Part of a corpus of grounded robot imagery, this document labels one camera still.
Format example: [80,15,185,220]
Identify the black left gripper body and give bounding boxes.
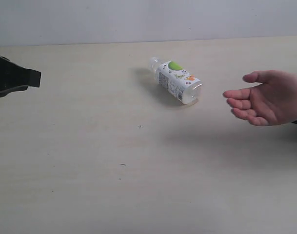
[0,57,11,98]

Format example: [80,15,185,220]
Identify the white fruit label bottle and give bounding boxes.
[149,57,202,105]

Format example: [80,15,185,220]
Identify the person's open hand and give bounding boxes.
[223,70,297,127]

